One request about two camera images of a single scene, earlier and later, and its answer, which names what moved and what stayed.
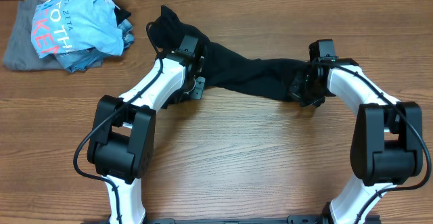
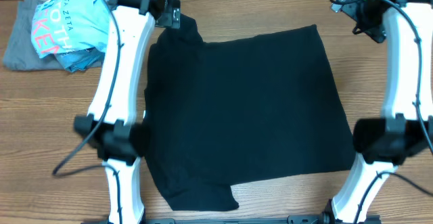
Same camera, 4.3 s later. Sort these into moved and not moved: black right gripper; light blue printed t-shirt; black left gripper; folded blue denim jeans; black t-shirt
Moved: black right gripper; black left gripper; black t-shirt
Not moved: light blue printed t-shirt; folded blue denim jeans
